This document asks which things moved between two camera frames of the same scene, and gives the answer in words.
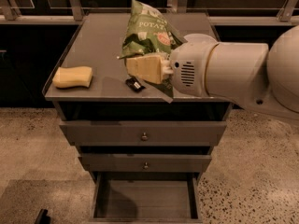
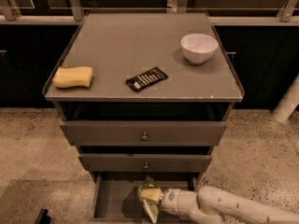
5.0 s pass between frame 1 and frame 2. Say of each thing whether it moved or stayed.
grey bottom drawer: stayed
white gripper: moved
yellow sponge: stayed
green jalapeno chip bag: moved
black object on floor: stayed
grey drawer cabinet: stayed
